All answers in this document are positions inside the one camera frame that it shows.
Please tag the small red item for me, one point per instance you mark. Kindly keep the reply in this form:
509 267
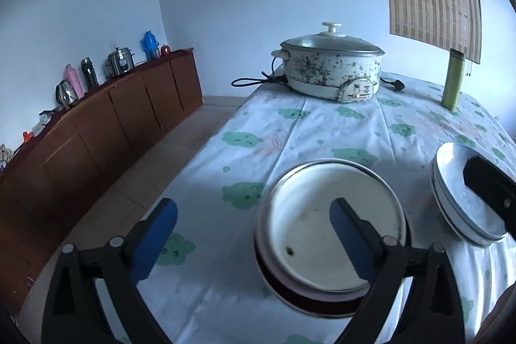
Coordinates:
164 51

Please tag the speckled white electric pot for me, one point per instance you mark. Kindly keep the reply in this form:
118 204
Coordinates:
322 72

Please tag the pink bottle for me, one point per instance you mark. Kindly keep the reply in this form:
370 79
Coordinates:
75 81

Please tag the blue water bottle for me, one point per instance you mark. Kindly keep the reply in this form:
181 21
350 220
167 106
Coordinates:
149 45

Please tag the wooden sideboard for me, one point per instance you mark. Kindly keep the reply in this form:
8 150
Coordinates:
100 142

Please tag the blue patterned white plate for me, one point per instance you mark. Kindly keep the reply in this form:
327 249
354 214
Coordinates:
463 234

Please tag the green thermos bottle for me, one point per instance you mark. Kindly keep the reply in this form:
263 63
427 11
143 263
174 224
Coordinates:
452 82

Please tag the glass pot lid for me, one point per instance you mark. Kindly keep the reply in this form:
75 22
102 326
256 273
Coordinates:
330 43

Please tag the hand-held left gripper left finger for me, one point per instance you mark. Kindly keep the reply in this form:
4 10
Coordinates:
155 239

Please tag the steel cooker pot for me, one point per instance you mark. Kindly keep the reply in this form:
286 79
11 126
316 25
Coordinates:
120 62

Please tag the steel kettle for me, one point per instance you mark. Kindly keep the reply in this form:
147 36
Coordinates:
64 95

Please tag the small orange item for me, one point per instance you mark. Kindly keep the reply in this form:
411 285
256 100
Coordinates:
27 136

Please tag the floral white plate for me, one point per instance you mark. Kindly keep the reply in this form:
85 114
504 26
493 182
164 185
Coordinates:
453 178
439 195

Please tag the cloud printed tablecloth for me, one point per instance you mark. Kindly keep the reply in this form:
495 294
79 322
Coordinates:
282 134

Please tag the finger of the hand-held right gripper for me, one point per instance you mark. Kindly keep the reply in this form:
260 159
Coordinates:
492 187

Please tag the person's right forearm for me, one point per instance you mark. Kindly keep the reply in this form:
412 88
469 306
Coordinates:
502 315

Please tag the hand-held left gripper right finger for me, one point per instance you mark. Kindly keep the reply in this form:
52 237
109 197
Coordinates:
351 241

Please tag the black thermos flask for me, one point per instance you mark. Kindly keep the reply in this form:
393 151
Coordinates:
89 72

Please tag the white enamel plate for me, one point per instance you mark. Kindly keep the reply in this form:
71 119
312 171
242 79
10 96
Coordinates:
306 223

